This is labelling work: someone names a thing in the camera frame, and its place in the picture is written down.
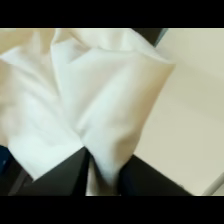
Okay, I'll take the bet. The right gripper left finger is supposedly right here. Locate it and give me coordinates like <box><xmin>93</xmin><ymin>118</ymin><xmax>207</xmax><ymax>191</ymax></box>
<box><xmin>28</xmin><ymin>146</ymin><xmax>92</xmax><ymax>196</ymax></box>

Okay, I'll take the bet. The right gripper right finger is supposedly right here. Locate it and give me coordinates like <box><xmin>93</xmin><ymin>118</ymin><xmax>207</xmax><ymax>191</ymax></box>
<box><xmin>117</xmin><ymin>154</ymin><xmax>193</xmax><ymax>196</ymax></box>

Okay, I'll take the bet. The cream shirt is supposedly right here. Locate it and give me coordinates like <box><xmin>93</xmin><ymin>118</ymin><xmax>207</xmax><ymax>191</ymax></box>
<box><xmin>0</xmin><ymin>28</ymin><xmax>177</xmax><ymax>196</ymax></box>

